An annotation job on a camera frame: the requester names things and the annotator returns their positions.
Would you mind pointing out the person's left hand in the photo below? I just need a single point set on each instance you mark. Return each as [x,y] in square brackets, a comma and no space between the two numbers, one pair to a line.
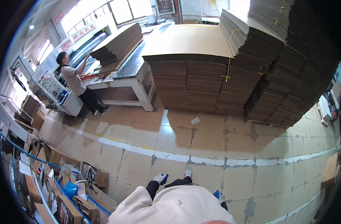
[158,178]

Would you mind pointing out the person's right hand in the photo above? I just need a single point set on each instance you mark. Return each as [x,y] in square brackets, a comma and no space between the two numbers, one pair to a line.
[220,196]

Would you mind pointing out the person's right fingers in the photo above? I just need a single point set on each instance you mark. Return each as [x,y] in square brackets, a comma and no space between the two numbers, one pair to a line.
[216,193]

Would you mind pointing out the person's left fingers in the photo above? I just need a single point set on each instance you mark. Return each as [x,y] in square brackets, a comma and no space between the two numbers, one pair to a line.
[164,178]

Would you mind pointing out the person's legs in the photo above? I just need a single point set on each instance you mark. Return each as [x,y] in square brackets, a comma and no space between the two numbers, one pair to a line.
[184,179]

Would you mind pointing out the person's body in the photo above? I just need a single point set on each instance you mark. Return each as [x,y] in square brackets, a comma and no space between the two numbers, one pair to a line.
[173,207]

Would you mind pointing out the white paper scrap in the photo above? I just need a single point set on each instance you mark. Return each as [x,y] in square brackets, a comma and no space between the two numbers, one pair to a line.
[195,120]

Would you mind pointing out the blue plastic bowl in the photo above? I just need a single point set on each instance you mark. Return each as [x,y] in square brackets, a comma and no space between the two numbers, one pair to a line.
[71,189]

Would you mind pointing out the white machine feed table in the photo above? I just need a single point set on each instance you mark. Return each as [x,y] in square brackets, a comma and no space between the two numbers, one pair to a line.
[131,81]

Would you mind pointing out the wide stack of cardboard sheets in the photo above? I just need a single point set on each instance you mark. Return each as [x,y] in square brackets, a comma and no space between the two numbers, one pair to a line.
[193,70]

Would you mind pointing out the heap of cartons and clutter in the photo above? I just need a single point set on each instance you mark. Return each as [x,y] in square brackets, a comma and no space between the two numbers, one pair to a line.
[53,184]

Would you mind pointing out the brown flat carton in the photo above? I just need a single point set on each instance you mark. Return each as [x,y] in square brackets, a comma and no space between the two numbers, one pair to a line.
[330,170]

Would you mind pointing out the slanted stack of cardboard sheets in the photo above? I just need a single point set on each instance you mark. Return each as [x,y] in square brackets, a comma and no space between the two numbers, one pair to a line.
[117,46]

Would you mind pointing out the white machine with panel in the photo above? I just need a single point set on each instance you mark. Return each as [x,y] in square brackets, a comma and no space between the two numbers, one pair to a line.
[328,105]

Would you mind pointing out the white carton machine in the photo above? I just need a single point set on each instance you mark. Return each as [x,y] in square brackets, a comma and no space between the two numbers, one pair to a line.
[51,84]

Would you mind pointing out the pile of brown boards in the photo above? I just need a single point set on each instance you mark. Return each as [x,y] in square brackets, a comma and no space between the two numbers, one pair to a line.
[29,112]

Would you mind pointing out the tall stack of cardboard sheets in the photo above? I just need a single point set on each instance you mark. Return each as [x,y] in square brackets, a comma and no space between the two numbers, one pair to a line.
[293,61]

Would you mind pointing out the red banner sign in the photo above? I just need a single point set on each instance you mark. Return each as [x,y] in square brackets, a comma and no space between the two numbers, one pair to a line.
[83,31]

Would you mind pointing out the blue metal rail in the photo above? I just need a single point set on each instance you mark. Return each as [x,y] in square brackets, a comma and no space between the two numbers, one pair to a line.
[25,152]

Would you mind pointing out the dark wall sign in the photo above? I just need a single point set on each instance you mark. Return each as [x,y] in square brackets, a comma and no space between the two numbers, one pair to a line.
[165,6]

